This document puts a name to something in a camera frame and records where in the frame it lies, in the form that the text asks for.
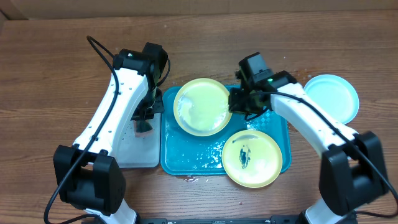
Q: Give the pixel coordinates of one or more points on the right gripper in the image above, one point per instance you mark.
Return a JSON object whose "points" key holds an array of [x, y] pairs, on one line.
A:
{"points": [[237, 101]]}

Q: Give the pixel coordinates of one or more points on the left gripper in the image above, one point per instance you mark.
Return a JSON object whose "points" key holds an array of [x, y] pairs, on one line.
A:
{"points": [[159, 108]]}

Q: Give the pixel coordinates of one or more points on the green and pink sponge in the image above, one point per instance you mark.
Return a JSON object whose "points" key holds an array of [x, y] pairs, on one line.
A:
{"points": [[142, 128]]}

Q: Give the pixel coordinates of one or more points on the yellow plate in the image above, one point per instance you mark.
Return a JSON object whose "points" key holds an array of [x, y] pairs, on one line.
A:
{"points": [[201, 107], [251, 159]]}

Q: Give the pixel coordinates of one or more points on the light blue plate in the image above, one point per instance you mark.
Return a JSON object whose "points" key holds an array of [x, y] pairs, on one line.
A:
{"points": [[334, 95]]}

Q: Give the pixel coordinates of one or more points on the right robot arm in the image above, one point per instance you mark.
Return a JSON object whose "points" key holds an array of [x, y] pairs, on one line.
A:
{"points": [[353, 171]]}

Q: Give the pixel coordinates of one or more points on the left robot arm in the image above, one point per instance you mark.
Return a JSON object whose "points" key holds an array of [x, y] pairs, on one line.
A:
{"points": [[88, 175]]}

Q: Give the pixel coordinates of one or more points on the black soapy water tray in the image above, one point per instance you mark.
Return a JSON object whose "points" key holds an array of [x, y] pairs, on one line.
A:
{"points": [[142, 151]]}

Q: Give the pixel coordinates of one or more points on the teal plastic tray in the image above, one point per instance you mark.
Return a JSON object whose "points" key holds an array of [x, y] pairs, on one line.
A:
{"points": [[185, 154]]}

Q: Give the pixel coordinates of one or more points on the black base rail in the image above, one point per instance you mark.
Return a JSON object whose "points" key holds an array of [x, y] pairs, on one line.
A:
{"points": [[217, 220]]}

